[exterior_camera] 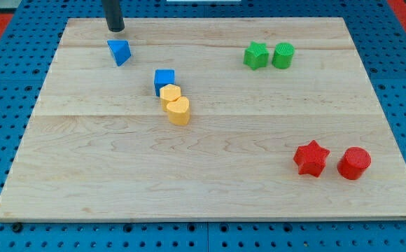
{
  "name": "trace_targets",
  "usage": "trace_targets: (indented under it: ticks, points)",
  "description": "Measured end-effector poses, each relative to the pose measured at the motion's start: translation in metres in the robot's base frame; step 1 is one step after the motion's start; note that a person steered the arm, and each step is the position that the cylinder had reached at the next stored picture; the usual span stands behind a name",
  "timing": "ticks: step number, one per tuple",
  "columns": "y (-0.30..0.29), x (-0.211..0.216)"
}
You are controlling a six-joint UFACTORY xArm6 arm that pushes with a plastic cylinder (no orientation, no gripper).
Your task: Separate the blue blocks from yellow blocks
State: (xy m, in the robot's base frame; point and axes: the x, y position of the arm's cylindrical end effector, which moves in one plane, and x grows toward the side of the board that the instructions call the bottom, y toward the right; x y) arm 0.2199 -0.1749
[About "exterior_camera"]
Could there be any light wooden board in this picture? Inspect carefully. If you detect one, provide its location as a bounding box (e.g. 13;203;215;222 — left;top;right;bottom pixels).
0;17;406;223

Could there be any blue triangular block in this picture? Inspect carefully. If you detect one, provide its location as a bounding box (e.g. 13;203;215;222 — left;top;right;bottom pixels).
107;40;132;67

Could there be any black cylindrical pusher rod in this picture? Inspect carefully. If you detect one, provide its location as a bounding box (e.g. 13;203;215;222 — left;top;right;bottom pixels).
101;0;125;32

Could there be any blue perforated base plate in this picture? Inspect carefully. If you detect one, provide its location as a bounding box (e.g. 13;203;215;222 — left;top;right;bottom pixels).
0;1;406;251

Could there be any yellow hexagon block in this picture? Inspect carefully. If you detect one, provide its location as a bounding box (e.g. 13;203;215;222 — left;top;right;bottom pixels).
160;84;181;111

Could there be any yellow heart block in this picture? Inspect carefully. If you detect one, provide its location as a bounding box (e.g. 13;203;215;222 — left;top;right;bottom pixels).
166;97;190;126

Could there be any red star block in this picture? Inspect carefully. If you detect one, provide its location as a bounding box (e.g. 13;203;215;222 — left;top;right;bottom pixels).
293;140;330;177

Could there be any blue cube block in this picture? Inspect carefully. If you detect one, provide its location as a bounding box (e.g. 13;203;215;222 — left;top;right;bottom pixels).
153;69;175;97

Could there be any green cylinder block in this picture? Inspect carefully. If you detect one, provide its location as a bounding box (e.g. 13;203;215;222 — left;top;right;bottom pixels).
272;42;295;69

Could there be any green star block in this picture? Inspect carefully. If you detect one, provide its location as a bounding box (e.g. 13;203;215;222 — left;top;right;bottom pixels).
243;41;269;70

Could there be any red cylinder block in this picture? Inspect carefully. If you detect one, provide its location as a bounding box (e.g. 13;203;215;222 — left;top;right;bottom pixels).
337;146;372;180

